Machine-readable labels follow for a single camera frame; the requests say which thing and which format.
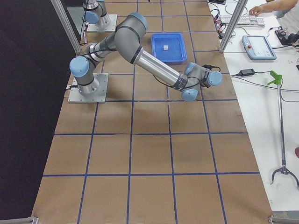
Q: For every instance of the person hand on keyboard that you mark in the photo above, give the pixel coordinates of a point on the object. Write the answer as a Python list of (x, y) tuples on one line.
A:
[(255, 11)]

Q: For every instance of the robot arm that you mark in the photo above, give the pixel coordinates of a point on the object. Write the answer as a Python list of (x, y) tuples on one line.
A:
[(126, 39), (96, 13)]

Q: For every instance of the person forearm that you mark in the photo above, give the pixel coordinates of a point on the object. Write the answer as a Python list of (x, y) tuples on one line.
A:
[(278, 5)]

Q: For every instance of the blue plastic tray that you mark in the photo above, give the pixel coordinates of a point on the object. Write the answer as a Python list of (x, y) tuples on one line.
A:
[(176, 53)]

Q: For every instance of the white keyboard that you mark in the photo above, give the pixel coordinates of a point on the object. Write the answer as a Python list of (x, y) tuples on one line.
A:
[(246, 20)]

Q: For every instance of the teach pendant tablet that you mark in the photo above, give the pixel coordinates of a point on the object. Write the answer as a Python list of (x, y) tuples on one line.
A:
[(258, 47)]

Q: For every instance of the black power adapter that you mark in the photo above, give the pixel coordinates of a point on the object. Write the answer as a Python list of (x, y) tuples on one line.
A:
[(246, 72)]

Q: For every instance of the aluminium frame post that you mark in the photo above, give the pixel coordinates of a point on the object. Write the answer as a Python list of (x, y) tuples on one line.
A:
[(241, 4)]

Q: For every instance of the green handled reacher grabber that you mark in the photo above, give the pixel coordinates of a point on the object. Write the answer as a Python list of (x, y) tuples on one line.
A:
[(277, 80)]

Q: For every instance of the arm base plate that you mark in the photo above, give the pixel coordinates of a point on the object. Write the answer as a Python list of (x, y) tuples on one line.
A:
[(103, 24), (96, 92)]

